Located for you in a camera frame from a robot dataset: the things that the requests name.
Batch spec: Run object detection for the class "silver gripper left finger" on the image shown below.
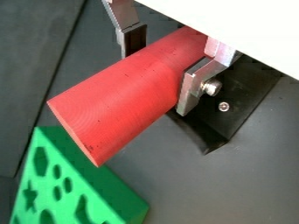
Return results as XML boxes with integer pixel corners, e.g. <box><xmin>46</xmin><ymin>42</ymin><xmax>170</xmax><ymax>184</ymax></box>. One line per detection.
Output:
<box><xmin>101</xmin><ymin>0</ymin><xmax>146</xmax><ymax>58</ymax></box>

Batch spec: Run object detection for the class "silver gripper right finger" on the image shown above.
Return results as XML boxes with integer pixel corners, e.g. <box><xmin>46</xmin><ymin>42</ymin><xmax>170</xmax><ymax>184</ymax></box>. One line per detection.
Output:
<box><xmin>176</xmin><ymin>37</ymin><xmax>241</xmax><ymax>116</ymax></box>

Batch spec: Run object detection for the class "red oval cylinder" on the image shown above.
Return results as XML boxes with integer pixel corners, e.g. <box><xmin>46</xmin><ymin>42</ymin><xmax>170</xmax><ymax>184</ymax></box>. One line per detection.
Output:
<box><xmin>47</xmin><ymin>26</ymin><xmax>206</xmax><ymax>166</ymax></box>

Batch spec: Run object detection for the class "black cradle fixture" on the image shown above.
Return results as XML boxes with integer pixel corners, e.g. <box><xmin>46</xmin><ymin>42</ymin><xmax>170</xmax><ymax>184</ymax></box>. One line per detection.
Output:
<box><xmin>166</xmin><ymin>55</ymin><xmax>281</xmax><ymax>155</ymax></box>

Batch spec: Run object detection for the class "green foam shape-sorter block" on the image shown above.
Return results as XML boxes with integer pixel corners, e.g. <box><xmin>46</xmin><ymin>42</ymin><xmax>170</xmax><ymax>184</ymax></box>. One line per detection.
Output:
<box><xmin>9</xmin><ymin>126</ymin><xmax>148</xmax><ymax>224</ymax></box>

